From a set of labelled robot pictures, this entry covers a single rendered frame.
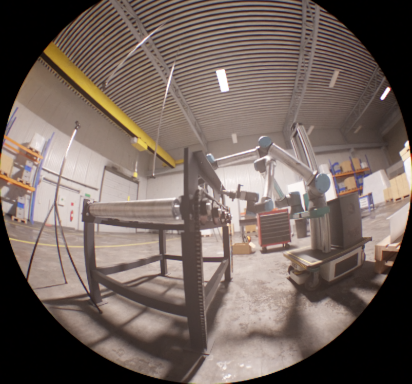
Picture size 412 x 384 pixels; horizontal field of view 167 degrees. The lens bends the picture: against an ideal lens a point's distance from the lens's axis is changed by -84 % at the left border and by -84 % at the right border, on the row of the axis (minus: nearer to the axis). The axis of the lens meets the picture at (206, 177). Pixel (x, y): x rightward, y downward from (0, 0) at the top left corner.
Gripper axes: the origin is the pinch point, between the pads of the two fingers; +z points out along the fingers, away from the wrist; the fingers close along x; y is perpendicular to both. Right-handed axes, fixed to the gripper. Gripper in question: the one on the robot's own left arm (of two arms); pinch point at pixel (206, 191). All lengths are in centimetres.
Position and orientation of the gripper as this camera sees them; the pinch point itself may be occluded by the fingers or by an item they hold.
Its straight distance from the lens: 134.4
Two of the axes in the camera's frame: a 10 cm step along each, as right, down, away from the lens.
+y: -2.6, -2.2, -9.4
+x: 9.1, -3.7, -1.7
